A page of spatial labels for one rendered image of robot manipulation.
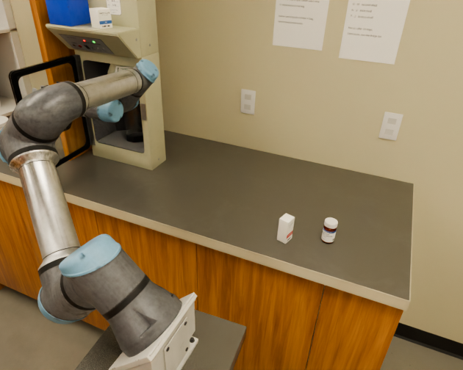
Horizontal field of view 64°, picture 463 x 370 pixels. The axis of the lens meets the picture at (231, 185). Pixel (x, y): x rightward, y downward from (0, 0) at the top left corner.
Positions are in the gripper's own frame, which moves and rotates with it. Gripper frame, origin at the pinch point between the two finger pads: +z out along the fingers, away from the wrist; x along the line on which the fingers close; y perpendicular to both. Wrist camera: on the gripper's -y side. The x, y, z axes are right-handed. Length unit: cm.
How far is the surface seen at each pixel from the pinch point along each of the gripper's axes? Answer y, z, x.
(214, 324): -33, -86, 36
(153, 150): -24.8, -29.5, -27.2
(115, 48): 16.9, -22.5, -19.2
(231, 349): -33, -93, 41
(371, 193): -33, -118, -46
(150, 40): 18.2, -29.0, -31.2
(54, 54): 10.7, 8.2, -20.7
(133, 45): 18.1, -28.7, -21.0
